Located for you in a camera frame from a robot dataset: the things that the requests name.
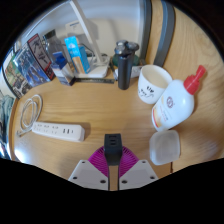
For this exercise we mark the black charger block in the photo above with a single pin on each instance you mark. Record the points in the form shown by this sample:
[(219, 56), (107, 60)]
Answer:
[(113, 150)]

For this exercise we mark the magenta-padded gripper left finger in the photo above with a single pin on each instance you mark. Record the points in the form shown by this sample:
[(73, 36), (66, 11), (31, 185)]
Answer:
[(88, 175)]

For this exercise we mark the small white cap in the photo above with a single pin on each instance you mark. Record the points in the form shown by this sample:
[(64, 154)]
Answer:
[(136, 71)]

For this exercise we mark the tall light blue box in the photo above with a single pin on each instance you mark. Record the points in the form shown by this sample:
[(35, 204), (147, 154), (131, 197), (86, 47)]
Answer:
[(78, 56)]

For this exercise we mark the white power strip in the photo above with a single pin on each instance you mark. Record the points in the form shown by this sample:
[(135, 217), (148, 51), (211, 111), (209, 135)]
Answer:
[(53, 130)]

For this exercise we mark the white desk lamp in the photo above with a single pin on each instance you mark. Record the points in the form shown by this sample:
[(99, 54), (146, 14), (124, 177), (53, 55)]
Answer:
[(90, 36)]

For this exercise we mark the white printed mug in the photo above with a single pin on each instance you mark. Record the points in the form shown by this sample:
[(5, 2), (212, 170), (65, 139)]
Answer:
[(150, 86)]

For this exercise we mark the white box with blue label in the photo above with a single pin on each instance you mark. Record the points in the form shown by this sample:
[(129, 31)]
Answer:
[(75, 28)]

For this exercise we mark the dark green round case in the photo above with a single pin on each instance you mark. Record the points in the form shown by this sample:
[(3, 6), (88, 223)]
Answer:
[(136, 60)]

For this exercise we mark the grey-green bedding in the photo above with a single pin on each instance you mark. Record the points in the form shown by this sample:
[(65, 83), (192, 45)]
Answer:
[(6, 116)]

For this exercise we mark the black ruler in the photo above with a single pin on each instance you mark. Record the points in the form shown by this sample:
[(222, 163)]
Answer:
[(95, 80)]

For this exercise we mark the glass bottle with black cap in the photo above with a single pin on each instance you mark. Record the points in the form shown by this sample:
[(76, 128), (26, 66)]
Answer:
[(53, 43)]

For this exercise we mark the blue robot model kit box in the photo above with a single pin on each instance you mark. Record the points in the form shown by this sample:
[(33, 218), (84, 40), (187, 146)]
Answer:
[(33, 63)]

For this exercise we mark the translucent plastic case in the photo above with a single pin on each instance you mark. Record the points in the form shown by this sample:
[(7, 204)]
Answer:
[(164, 147)]

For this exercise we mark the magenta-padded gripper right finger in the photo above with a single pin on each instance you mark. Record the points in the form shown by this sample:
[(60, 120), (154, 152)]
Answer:
[(136, 175)]

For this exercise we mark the green tree figure toy box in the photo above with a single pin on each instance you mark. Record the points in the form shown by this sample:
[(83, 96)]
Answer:
[(13, 78)]

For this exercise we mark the dark grey metal frame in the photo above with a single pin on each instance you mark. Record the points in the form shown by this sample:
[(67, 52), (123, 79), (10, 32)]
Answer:
[(166, 33)]

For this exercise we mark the white lotion bottle red pump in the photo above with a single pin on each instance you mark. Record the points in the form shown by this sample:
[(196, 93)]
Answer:
[(173, 106)]

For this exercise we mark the small blue and white box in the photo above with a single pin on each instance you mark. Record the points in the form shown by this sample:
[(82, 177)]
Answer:
[(63, 71)]

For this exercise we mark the black electric shaver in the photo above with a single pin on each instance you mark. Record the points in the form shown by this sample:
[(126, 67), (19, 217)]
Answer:
[(125, 70)]

